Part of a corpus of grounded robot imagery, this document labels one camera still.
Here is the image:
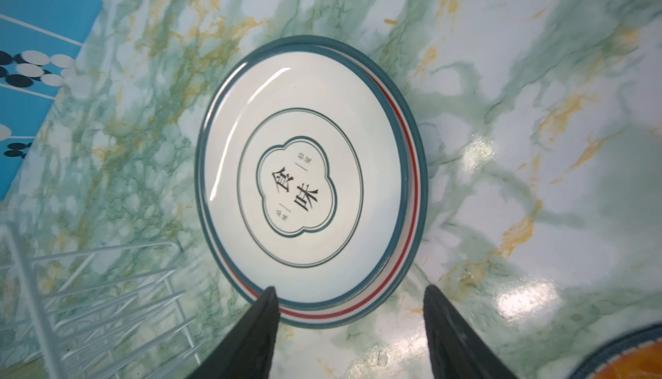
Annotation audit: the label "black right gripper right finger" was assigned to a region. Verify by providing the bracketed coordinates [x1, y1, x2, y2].
[423, 284, 515, 379]

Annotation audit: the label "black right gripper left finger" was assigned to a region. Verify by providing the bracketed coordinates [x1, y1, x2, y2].
[189, 287, 280, 379]

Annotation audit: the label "white plate red characters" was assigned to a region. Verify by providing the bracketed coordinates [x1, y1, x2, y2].
[206, 35, 429, 329]

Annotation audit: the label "round cartoon coaster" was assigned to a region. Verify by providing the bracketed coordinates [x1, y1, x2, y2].
[569, 323, 661, 379]

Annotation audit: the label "white wire dish rack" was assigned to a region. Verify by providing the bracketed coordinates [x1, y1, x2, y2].
[1, 223, 203, 378]

